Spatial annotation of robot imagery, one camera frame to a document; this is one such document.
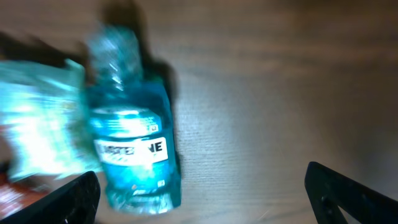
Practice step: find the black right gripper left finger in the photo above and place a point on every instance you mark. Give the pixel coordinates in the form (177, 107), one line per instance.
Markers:
(74, 203)

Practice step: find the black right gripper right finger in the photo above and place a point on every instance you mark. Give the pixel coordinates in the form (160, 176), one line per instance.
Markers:
(330, 192)

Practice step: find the red chocolate bar wrapper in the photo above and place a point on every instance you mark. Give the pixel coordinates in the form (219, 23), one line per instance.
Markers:
(15, 197)

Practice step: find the light green wet wipes pack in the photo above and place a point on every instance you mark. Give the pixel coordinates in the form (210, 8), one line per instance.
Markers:
(45, 118)

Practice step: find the blue mouthwash bottle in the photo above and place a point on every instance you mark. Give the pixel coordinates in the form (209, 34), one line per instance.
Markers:
(132, 125)

